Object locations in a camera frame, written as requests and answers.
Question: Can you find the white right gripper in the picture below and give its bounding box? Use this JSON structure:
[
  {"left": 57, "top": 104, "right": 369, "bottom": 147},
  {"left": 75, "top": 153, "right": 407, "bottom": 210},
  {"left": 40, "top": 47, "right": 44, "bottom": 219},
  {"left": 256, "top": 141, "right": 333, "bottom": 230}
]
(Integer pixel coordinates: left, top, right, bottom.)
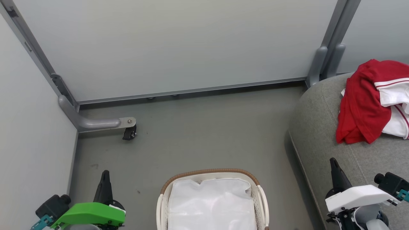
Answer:
[{"left": 325, "top": 157, "right": 400, "bottom": 214}]

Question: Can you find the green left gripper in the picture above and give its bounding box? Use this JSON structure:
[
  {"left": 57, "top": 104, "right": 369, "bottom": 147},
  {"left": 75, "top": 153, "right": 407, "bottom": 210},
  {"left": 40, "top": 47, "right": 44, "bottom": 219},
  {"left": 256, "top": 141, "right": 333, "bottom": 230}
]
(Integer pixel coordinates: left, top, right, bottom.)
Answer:
[{"left": 50, "top": 170, "right": 126, "bottom": 230}]

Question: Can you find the red white striped garment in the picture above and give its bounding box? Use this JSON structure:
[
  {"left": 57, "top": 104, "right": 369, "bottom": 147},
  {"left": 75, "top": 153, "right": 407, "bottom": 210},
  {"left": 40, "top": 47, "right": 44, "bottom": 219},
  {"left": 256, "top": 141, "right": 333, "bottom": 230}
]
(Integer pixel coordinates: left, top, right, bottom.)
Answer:
[{"left": 336, "top": 59, "right": 409, "bottom": 145}]

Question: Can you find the white wicker laundry basket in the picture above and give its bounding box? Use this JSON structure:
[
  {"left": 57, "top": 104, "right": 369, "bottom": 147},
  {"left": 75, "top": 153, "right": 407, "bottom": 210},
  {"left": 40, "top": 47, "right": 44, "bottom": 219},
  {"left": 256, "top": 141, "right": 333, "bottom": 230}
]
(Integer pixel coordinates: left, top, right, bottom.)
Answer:
[{"left": 156, "top": 169, "right": 270, "bottom": 230}]

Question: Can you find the white basket liner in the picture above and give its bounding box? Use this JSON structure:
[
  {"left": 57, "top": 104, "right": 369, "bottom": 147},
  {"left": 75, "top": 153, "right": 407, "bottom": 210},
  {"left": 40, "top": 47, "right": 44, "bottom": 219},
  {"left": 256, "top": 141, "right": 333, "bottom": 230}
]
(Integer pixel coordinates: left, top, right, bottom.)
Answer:
[{"left": 168, "top": 178, "right": 258, "bottom": 230}]

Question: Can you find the grey fabric sofa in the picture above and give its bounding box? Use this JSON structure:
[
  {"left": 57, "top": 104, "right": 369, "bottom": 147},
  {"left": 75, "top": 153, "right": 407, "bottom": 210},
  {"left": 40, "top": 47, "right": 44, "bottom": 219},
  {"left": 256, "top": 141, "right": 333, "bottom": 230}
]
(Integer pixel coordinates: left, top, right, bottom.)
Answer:
[{"left": 289, "top": 72, "right": 409, "bottom": 230}]

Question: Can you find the black caster wheel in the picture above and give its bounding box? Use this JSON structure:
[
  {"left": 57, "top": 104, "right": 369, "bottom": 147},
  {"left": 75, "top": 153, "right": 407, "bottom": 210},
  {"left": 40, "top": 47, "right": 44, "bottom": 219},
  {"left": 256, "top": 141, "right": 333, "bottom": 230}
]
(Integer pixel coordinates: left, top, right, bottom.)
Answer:
[{"left": 122, "top": 125, "right": 138, "bottom": 141}]

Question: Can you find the long grey partition foot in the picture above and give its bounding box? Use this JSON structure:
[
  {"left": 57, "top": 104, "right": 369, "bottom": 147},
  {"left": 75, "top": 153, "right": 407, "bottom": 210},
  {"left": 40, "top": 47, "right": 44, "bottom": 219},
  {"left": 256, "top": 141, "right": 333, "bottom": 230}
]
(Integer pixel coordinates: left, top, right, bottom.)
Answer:
[{"left": 58, "top": 95, "right": 137, "bottom": 133}]

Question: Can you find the short grey partition foot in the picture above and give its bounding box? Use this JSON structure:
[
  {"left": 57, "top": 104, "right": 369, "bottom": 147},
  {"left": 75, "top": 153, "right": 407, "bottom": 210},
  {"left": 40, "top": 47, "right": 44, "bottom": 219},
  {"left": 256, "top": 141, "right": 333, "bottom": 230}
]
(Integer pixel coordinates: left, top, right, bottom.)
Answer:
[
  {"left": 327, "top": 44, "right": 346, "bottom": 79},
  {"left": 306, "top": 46, "right": 328, "bottom": 87}
]

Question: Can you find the teal left cable connector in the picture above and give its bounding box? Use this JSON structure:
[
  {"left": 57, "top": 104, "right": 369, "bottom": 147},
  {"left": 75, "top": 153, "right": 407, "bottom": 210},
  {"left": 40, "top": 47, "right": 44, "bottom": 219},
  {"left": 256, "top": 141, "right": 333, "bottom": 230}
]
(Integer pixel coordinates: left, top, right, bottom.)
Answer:
[{"left": 31, "top": 214, "right": 53, "bottom": 230}]

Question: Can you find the grey partition post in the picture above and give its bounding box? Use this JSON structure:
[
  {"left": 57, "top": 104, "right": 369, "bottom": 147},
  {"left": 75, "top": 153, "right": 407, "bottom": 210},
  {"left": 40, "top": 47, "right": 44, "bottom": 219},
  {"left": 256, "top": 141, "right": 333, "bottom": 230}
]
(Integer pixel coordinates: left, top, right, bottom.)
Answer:
[
  {"left": 0, "top": 0, "right": 79, "bottom": 111},
  {"left": 320, "top": 0, "right": 361, "bottom": 79}
]

